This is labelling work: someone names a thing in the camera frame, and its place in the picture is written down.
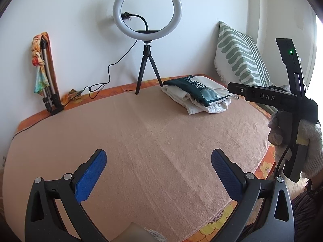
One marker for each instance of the black mini tripod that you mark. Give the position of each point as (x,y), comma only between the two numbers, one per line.
(147,53)

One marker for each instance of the person's striped pants leg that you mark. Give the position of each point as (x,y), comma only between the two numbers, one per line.
(307,219)

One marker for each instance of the white folded cloth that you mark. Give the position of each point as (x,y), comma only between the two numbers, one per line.
(199,108)

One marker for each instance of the person's right forearm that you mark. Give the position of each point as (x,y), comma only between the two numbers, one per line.
(314,186)

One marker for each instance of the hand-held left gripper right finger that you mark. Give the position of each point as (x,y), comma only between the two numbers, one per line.
(227,174)

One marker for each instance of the green striped pillow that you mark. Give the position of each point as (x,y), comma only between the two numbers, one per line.
(237,55)

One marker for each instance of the folded silver tripod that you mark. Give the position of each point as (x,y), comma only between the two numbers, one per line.
(49,90)

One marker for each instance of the teal floral print garment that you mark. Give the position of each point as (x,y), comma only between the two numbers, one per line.
(196,87)

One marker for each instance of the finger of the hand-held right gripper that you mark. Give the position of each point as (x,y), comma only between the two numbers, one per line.
(267,97)
(236,88)

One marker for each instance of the pink blanket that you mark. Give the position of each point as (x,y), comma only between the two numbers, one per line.
(151,143)

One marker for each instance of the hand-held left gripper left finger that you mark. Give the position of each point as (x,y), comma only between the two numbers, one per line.
(90,171)

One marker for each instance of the crumpled orange cloth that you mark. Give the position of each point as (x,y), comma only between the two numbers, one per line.
(72,95)

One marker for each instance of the person's right hand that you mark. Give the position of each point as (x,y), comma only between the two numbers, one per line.
(313,146)

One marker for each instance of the pale pink cloth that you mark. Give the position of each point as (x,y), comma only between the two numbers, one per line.
(141,233)

